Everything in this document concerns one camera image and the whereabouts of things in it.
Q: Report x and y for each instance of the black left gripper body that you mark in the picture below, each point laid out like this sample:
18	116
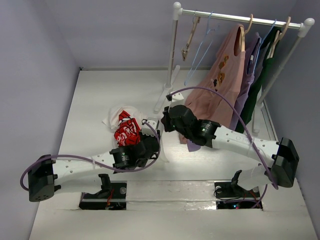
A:
142	137

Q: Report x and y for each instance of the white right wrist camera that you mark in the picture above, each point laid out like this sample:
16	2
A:
175	99

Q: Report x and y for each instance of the wooden hanger under green shirt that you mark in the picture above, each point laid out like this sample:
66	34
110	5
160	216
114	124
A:
279	37

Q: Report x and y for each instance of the dark green t-shirt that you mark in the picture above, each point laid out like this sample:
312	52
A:
260	80

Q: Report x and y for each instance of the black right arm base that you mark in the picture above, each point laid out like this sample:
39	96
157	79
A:
230	196

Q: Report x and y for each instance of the blue hanger under lilac shirt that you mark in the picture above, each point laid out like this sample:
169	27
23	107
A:
265	35

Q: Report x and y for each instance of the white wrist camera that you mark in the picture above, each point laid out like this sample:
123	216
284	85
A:
175	99
153	122

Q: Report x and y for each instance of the pink t-shirt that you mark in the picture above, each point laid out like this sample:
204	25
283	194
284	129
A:
221	86

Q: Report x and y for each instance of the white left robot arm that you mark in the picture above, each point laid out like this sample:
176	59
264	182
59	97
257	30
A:
52	174

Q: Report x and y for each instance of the white red printed t-shirt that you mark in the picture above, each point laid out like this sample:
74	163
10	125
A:
125	122

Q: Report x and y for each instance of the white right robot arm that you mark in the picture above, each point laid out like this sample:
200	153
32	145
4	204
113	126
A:
278	159

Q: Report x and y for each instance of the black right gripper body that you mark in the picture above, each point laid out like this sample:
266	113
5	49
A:
167	119

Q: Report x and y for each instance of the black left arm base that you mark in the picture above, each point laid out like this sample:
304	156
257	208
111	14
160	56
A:
111	196

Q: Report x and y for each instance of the wooden clip hanger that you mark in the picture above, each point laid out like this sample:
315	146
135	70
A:
185	50

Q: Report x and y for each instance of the light blue wire hanger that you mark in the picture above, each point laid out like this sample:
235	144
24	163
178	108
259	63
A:
197	60

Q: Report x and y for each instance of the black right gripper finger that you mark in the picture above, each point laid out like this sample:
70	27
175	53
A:
166	116
167	125

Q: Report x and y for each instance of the wooden hanger under pink shirt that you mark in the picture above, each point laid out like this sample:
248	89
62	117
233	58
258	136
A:
243	32

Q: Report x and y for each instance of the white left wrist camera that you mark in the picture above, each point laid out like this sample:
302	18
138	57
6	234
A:
153	122

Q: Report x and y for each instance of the lilac t-shirt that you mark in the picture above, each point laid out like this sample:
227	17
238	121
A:
227	82

